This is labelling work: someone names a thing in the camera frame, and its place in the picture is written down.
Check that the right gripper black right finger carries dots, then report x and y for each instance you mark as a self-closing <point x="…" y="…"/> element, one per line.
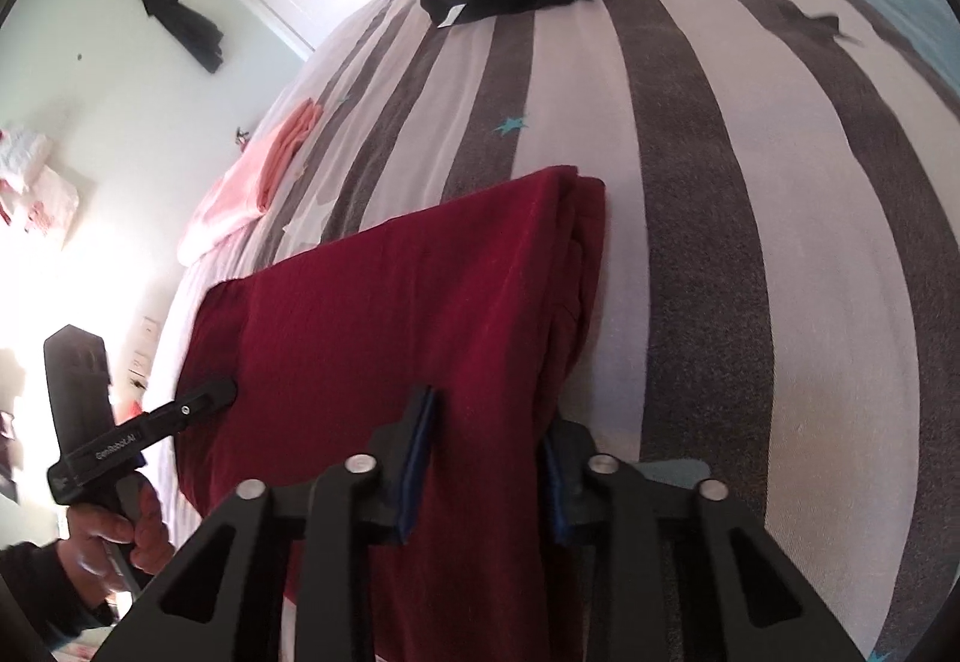
<point x="638" y="569"/>

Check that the person's left hand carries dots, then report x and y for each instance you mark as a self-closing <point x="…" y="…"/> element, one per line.
<point x="84" y="556"/>

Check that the grey white striped bedsheet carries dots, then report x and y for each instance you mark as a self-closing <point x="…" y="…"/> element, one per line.
<point x="778" y="295"/>

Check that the pink folded garment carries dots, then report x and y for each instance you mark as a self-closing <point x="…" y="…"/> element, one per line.
<point x="245" y="191"/>

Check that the black clothing on wall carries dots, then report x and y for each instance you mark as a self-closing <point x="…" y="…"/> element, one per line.
<point x="195" y="33"/>

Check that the dark red shirt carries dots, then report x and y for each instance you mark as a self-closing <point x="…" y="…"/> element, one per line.
<point x="487" y="299"/>

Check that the left forearm black sleeve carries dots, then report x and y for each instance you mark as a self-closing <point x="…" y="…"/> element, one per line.
<point x="41" y="610"/>

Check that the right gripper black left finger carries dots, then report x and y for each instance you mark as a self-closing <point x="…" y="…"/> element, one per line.
<point x="222" y="596"/>

